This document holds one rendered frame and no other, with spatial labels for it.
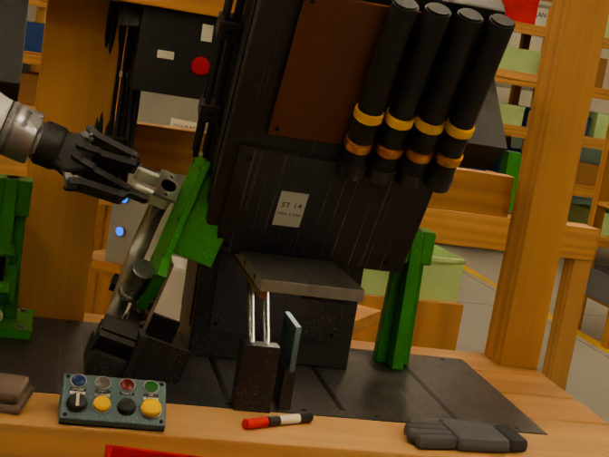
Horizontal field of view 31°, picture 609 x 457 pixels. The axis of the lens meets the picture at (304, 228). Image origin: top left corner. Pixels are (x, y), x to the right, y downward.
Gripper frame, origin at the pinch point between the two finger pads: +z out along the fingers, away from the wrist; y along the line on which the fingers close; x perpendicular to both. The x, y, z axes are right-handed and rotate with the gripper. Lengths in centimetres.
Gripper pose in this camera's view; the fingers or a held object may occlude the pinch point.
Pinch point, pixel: (152, 188)
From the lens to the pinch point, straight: 185.2
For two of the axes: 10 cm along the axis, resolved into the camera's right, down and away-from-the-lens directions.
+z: 8.9, 3.8, 2.6
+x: -4.4, 5.1, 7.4
